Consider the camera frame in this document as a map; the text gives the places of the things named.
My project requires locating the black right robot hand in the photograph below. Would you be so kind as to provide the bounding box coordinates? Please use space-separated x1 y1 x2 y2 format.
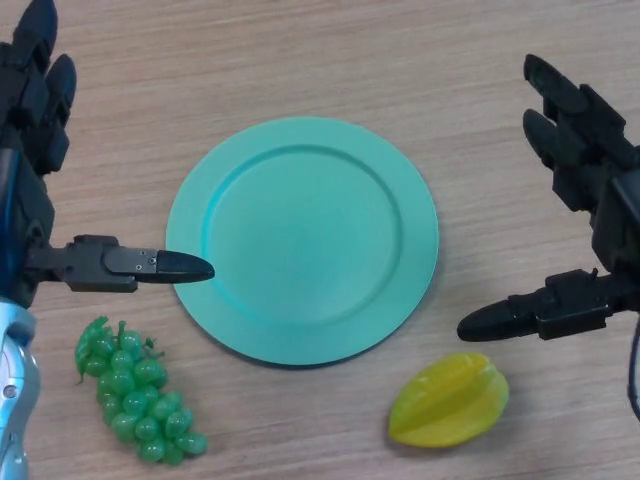
456 53 640 344

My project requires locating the yellow starfruit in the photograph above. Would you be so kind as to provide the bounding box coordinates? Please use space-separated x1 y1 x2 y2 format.
387 351 510 449

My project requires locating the green round plate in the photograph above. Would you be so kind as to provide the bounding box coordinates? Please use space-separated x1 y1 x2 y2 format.
165 116 440 370

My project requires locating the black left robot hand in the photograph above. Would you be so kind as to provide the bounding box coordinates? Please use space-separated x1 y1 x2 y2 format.
0 0 216 307

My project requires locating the green plastic grape bunch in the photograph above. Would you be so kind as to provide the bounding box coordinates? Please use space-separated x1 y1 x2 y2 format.
73 314 209 467

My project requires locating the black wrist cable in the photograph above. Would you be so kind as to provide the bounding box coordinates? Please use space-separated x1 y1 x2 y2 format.
624 318 640 421

